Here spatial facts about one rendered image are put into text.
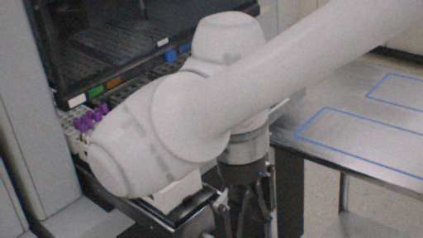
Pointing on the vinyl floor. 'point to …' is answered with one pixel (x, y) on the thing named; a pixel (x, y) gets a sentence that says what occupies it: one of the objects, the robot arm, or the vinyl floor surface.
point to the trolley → (358, 138)
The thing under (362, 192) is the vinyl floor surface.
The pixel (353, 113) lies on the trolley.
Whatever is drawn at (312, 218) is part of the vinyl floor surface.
